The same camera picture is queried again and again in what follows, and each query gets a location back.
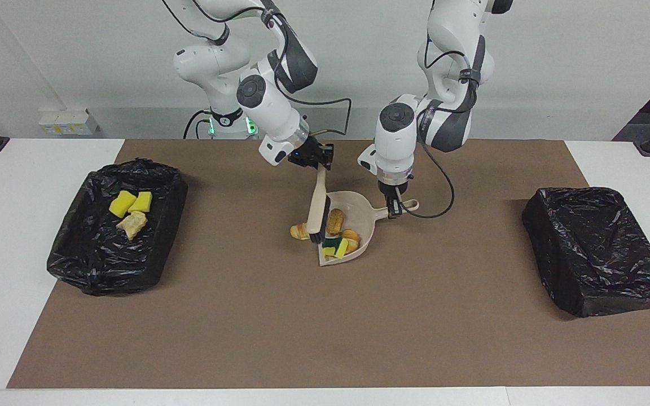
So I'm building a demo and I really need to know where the beige plastic dustpan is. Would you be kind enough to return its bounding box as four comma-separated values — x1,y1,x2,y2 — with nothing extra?
318,191,419,267

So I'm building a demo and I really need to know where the beige hand brush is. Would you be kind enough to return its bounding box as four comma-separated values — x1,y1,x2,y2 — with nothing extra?
308,167,330,244

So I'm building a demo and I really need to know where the green and yellow sponge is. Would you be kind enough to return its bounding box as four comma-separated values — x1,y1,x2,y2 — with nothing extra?
322,237,349,259

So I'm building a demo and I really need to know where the yellow sponge piece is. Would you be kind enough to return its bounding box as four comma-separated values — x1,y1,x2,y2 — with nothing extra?
109,190,138,219
128,191,153,214

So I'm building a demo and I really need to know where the black bag lined bin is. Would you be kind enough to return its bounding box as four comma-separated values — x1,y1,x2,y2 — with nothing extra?
521,187,650,318
47,158,188,297

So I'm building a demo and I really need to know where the brown paper table mat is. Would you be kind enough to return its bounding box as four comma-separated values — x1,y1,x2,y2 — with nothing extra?
6,139,650,390

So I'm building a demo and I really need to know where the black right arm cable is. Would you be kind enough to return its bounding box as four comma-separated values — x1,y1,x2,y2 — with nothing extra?
161,0,354,139

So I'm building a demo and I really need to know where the black base cable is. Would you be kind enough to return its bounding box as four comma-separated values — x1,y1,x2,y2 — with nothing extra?
183,110,213,140

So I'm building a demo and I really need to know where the white wall socket box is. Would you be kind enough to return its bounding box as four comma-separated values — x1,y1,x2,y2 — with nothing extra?
39,109,100,136

